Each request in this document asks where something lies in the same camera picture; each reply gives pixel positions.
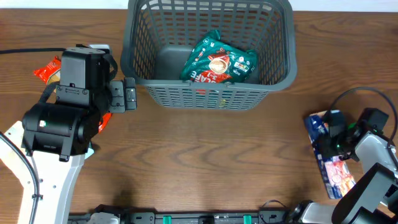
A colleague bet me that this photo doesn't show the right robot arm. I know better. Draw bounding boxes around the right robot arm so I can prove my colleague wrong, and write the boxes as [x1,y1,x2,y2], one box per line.
[285,108,397,224]

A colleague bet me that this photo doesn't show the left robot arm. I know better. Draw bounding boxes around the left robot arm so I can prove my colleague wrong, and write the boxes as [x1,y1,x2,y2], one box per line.
[1,45,137,223]

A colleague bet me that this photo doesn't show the teal small tissue packet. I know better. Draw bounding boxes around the teal small tissue packet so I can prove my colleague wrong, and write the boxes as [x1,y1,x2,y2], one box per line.
[85,147,94,159]

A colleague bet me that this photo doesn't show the grey plastic basket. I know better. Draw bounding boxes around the grey plastic basket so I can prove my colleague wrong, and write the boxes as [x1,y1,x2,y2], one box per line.
[121,0,297,110]

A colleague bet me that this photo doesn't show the green Nescafe coffee bag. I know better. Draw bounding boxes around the green Nescafe coffee bag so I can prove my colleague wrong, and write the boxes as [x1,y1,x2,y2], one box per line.
[180,30,257,83]

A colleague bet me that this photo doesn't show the blue Kleenex tissue pack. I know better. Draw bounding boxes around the blue Kleenex tissue pack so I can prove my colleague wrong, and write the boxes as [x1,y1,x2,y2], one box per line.
[303,111,356,199]

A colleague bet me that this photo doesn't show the red spaghetti packet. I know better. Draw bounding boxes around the red spaghetti packet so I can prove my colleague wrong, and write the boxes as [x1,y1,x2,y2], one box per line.
[34,56,61,85]

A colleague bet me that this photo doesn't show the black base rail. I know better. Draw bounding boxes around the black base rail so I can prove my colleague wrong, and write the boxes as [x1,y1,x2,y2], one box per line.
[67,204,289,224]

